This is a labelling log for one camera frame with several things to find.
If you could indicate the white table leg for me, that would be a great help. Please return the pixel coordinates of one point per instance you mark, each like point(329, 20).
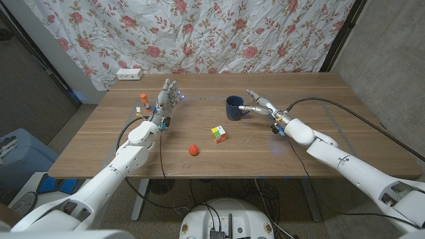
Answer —
point(139, 202)

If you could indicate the white power strip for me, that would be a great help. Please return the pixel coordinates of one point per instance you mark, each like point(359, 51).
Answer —
point(129, 74)

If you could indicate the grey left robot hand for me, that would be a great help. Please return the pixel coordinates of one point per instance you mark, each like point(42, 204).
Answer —
point(164, 103)

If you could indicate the orange glue stick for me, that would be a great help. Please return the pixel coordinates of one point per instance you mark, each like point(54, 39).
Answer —
point(144, 99)

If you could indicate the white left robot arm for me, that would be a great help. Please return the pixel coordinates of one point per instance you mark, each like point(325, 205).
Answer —
point(109, 176)

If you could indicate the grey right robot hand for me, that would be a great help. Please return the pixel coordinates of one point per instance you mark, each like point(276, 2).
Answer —
point(269, 108)

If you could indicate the black round base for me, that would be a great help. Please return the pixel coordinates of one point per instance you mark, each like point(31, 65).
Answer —
point(161, 186)

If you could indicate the white plastic part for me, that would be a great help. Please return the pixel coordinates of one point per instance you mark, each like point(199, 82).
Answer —
point(8, 146)

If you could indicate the black door frame strip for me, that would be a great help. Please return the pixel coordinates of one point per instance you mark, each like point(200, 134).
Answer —
point(40, 54)

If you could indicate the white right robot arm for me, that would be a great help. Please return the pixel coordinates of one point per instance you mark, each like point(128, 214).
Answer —
point(358, 172)

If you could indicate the red toy strawberry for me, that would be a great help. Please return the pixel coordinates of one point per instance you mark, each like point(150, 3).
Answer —
point(193, 150)

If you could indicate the black backdrop pole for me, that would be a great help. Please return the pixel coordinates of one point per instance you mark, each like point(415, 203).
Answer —
point(342, 33)

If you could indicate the rubiks cube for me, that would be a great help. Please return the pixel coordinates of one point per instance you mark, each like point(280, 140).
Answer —
point(218, 134)

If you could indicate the small white connector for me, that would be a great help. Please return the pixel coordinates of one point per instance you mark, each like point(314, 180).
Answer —
point(138, 110)

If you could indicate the white blue floor device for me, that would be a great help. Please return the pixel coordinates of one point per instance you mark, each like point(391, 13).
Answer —
point(50, 186)

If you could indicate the white robot torso base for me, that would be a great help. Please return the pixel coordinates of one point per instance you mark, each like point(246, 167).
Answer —
point(199, 219)

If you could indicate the grey table leg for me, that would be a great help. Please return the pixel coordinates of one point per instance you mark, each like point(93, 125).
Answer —
point(312, 206)

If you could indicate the navy blue mug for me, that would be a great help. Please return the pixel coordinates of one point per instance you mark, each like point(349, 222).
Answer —
point(232, 111)

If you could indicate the floral curtain backdrop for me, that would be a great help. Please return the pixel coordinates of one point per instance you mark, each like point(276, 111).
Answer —
point(199, 33)

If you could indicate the blue storage bin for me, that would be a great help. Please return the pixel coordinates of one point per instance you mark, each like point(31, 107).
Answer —
point(26, 159)

